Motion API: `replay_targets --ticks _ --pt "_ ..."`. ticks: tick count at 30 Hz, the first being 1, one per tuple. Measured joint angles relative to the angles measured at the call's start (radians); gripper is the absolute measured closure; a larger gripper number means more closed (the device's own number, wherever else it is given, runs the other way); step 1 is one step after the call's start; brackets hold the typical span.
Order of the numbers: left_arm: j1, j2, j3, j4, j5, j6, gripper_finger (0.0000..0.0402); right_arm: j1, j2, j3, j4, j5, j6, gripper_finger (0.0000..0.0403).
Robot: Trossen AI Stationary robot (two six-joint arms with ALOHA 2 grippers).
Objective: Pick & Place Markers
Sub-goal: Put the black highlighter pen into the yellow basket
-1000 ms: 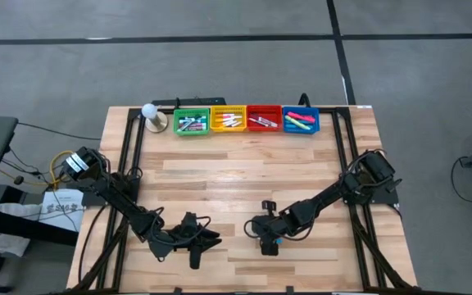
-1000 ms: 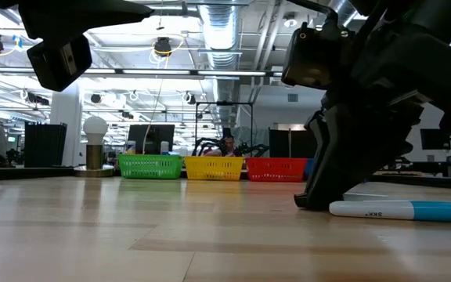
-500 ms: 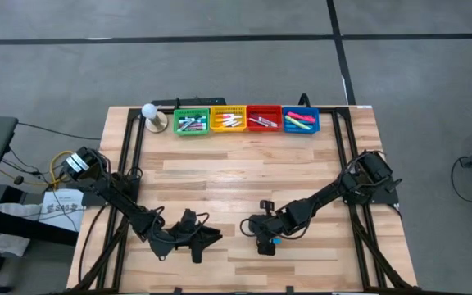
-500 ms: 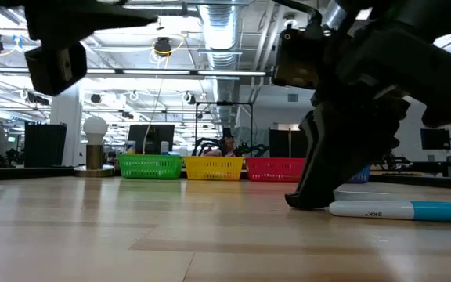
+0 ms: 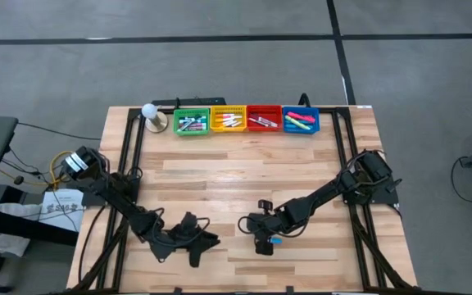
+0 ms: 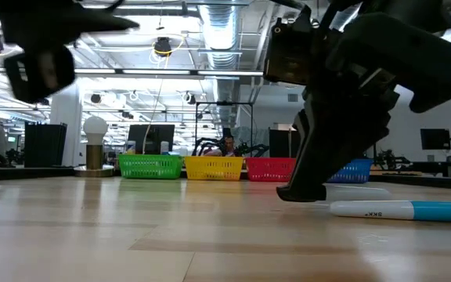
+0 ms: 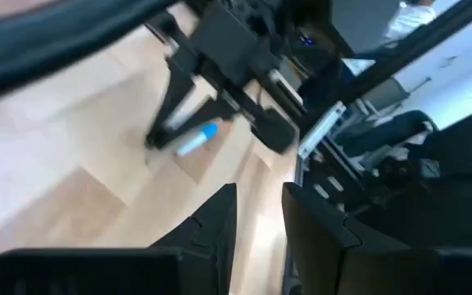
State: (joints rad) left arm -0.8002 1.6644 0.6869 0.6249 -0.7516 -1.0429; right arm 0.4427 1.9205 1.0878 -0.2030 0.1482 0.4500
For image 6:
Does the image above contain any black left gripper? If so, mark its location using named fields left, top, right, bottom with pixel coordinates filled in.
left=0, top=0, right=141, bottom=104

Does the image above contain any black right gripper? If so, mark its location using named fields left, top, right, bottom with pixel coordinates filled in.
left=275, top=11, right=451, bottom=204

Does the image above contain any blue fine-tip marker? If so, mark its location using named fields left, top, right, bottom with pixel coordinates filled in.
left=330, top=200, right=451, bottom=223

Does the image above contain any black partition panel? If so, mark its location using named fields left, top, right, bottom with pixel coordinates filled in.
left=268, top=128, right=301, bottom=159

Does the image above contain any blue plastic basket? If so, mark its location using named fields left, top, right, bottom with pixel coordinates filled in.
left=327, top=157, right=373, bottom=185

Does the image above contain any red plastic basket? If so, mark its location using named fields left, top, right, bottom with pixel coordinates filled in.
left=244, top=157, right=299, bottom=183

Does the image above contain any white bulb brass lamp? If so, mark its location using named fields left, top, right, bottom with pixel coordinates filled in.
left=73, top=115, right=116, bottom=178

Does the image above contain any black ribbed cabinet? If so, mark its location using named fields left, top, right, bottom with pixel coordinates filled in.
left=23, top=122, right=69, bottom=168

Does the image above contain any yellow plastic basket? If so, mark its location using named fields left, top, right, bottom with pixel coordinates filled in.
left=184, top=155, right=245, bottom=182

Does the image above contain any black computer monitor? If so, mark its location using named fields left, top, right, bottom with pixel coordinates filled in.
left=420, top=128, right=451, bottom=151
left=127, top=124, right=176, bottom=155

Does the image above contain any green plastic basket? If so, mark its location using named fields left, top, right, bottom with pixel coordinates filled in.
left=118, top=154, right=184, bottom=180

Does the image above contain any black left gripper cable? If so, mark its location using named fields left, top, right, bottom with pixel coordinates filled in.
left=103, top=0, right=127, bottom=11

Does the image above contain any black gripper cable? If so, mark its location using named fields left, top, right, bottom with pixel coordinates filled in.
left=270, top=0, right=307, bottom=11
left=103, top=0, right=127, bottom=11

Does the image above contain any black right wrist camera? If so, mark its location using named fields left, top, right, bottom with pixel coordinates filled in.
left=263, top=15, right=314, bottom=85

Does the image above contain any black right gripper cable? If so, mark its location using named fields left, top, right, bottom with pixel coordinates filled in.
left=270, top=0, right=307, bottom=11

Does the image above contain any silver ventilation duct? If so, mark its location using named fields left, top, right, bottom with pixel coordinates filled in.
left=198, top=0, right=243, bottom=126

